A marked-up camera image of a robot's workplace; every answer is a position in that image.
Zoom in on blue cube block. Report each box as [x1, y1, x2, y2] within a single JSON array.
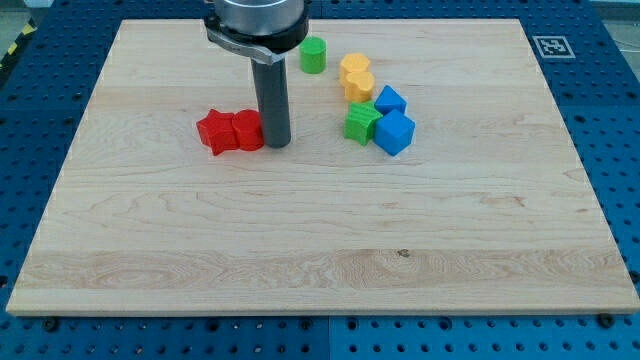
[[374, 110, 416, 156]]

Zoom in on white fiducial marker tag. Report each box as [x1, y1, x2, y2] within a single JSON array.
[[532, 35, 575, 59]]

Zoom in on small blue block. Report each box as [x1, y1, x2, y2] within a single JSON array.
[[374, 85, 407, 115]]

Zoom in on wooden board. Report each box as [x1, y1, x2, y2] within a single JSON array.
[[7, 19, 639, 317]]

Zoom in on black bolt right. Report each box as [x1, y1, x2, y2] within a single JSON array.
[[597, 313, 615, 329]]

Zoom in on yellow hexagon block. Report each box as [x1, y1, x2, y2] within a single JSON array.
[[339, 52, 370, 87]]

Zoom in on green star block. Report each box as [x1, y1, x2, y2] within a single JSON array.
[[344, 101, 383, 146]]

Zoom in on black bolt left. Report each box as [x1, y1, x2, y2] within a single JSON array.
[[41, 317, 59, 333]]

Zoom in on red star block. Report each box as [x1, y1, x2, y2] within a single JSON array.
[[196, 109, 239, 156]]

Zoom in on red cylinder block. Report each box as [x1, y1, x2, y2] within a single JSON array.
[[232, 109, 264, 151]]

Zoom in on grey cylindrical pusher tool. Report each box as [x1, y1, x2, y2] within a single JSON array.
[[251, 59, 291, 148]]

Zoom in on green cylinder block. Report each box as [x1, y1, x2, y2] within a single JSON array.
[[299, 36, 326, 74]]

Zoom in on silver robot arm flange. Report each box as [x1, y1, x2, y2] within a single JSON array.
[[203, 0, 309, 65]]

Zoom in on black bolt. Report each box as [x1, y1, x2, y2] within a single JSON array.
[[597, 313, 615, 329], [41, 317, 59, 333]]

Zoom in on yellow heart block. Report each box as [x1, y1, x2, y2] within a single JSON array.
[[344, 71, 375, 103]]

